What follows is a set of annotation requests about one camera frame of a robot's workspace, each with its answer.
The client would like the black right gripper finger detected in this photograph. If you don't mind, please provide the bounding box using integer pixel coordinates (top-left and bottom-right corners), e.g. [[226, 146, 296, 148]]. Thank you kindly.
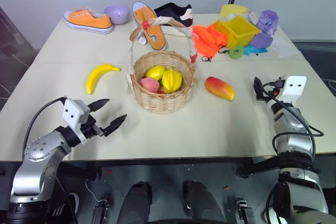
[[253, 76, 264, 102]]

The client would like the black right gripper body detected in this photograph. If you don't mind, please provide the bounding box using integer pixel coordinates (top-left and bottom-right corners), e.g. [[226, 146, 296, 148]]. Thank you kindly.
[[262, 77, 286, 102]]

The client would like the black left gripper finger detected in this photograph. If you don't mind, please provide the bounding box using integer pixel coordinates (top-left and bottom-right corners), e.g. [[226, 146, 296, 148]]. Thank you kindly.
[[101, 114, 128, 137], [88, 99, 110, 112]]

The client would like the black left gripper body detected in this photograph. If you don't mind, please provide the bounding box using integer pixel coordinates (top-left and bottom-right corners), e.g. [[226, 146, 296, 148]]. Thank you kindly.
[[79, 114, 103, 139]]

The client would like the yellow star fruit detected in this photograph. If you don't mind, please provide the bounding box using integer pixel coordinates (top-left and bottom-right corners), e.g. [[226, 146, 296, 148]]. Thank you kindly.
[[161, 68, 184, 94]]

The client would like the yellow banana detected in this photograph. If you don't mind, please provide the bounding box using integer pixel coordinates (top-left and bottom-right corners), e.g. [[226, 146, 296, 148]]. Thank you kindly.
[[86, 63, 122, 95]]

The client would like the blue plastic piece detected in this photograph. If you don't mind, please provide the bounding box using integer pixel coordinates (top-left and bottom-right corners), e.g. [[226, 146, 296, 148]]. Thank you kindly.
[[242, 45, 269, 57]]

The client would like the red yellow mango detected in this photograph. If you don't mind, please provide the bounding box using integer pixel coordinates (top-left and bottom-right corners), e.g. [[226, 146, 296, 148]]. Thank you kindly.
[[204, 76, 236, 102]]

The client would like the clear plastic bag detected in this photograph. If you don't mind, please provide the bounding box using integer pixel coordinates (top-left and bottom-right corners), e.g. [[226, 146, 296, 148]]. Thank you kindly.
[[270, 34, 303, 58]]

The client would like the purple oval disc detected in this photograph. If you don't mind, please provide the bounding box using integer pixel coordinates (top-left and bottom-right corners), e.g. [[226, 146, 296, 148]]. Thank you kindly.
[[249, 34, 274, 49]]

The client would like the pink peach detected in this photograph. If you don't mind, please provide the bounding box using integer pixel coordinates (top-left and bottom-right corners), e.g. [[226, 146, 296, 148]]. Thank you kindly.
[[139, 77, 160, 94]]

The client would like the yellow plastic box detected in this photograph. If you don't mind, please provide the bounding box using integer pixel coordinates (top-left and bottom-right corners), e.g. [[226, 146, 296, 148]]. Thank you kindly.
[[215, 15, 262, 50]]

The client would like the yellow lemon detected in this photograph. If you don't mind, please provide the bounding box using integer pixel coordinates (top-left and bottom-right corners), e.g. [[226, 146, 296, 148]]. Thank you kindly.
[[146, 65, 167, 81]]

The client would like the purple white toy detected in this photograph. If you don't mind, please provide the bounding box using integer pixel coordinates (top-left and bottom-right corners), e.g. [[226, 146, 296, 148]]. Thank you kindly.
[[247, 9, 280, 36]]

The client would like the orange mesh cloth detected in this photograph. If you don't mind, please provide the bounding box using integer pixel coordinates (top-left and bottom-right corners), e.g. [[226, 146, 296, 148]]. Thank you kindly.
[[192, 23, 229, 61]]

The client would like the dark rounded shape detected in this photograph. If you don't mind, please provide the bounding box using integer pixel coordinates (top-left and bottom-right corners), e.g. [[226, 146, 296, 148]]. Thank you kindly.
[[116, 181, 153, 224]]

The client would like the yellow plastic lid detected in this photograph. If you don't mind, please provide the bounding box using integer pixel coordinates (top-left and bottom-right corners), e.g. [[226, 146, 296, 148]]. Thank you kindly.
[[219, 4, 249, 19]]

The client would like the orange sneaker with white sole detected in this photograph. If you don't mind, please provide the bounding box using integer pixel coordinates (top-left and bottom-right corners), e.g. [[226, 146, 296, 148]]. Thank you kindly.
[[62, 8, 114, 35], [131, 1, 168, 51]]

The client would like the purple bowl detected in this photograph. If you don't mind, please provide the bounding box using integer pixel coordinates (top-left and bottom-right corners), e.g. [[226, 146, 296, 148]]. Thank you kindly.
[[103, 4, 131, 26]]

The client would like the black white sneaker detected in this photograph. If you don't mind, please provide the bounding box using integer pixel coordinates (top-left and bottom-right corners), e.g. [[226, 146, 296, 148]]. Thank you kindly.
[[153, 2, 194, 37]]

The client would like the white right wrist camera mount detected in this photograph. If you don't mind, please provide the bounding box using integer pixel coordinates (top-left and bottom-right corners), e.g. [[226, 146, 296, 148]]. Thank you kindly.
[[275, 76, 308, 104]]

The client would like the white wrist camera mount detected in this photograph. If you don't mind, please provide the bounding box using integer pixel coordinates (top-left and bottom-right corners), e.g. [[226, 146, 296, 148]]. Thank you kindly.
[[61, 99, 90, 146], [275, 76, 308, 104]]

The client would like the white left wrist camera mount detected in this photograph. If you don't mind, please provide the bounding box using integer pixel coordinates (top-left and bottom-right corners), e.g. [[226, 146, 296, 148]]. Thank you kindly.
[[61, 99, 90, 146]]

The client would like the green foam ring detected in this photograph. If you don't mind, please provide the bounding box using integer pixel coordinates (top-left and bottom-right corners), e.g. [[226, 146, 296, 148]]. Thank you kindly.
[[227, 45, 245, 60]]

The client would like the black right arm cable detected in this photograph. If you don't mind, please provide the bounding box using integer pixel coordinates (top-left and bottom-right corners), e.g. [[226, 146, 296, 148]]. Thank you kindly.
[[262, 81, 324, 162]]

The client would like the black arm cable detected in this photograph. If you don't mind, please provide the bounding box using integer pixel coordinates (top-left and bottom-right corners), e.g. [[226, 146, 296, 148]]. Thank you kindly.
[[22, 97, 66, 154], [262, 81, 324, 162]]

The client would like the wicker basket with rope handle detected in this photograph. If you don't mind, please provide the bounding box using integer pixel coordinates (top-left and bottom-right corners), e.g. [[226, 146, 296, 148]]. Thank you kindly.
[[125, 16, 198, 115]]

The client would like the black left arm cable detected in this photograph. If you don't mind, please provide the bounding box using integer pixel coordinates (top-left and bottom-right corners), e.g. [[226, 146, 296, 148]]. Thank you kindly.
[[22, 97, 66, 154]]

